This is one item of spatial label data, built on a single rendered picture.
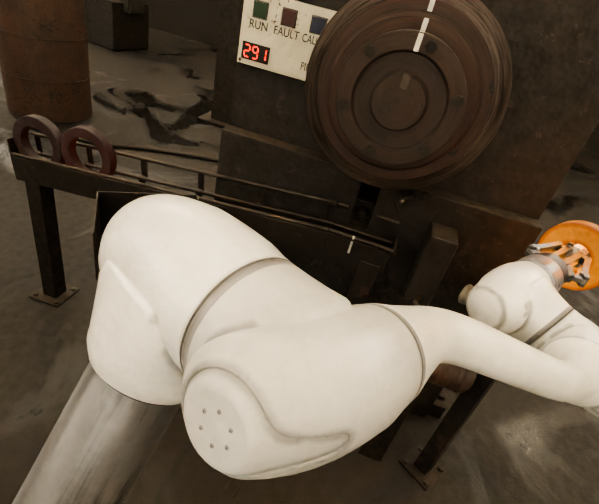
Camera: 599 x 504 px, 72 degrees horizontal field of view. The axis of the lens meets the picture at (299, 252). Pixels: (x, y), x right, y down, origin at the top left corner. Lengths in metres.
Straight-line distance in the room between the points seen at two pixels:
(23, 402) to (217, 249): 1.38
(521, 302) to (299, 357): 0.54
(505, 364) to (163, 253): 0.41
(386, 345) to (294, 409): 0.10
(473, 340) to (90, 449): 0.40
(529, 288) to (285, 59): 0.85
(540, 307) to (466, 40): 0.57
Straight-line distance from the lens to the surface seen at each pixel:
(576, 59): 1.26
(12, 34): 3.63
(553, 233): 1.11
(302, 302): 0.31
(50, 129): 1.60
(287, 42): 1.25
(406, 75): 0.97
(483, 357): 0.54
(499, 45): 1.07
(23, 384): 1.71
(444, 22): 1.03
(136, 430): 0.44
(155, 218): 0.39
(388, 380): 0.32
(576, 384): 0.67
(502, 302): 0.74
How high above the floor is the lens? 1.30
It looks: 33 degrees down
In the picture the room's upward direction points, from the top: 14 degrees clockwise
